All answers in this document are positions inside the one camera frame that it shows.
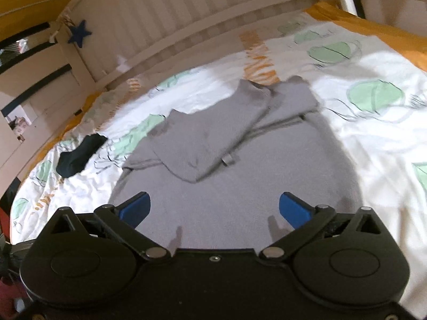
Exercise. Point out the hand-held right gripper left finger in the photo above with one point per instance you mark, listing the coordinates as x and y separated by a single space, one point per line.
135 208

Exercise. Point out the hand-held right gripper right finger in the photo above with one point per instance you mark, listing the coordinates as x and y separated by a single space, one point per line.
293 208

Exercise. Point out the grey knit hoodie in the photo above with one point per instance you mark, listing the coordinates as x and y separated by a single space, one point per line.
216 190

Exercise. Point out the black folded cloth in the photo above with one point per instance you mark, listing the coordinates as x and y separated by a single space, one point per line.
78 156

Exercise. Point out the leaf print bed cover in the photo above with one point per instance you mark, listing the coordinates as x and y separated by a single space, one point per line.
367 146

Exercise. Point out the blue star decoration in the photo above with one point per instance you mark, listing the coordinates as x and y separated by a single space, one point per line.
79 32

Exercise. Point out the light wooden bed frame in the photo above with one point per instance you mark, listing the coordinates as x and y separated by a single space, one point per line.
150 23

